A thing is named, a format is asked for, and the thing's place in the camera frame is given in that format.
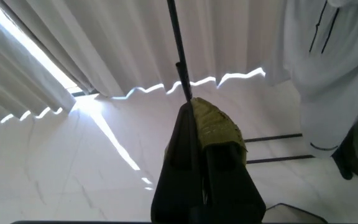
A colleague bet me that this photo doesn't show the pale grey shorts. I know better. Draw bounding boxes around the pale grey shorts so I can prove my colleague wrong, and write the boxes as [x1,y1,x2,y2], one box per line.
[265,0,358,159]

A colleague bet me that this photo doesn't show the white curtain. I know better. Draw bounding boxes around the white curtain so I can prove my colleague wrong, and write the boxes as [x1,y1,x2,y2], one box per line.
[0,9,76,125]
[0,0,291,98]

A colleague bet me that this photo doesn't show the green garment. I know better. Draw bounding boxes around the green garment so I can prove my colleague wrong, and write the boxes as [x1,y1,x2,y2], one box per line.
[165,97,248,166]

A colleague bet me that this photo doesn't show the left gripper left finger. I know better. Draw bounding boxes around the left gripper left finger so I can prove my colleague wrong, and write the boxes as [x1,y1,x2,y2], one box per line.
[150,102,205,223]

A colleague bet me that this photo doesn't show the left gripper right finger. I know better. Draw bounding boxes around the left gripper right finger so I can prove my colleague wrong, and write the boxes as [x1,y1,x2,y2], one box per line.
[203,142,267,223]

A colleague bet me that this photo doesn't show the black clothes rack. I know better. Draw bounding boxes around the black clothes rack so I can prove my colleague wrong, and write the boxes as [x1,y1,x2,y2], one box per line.
[166,0,358,185]

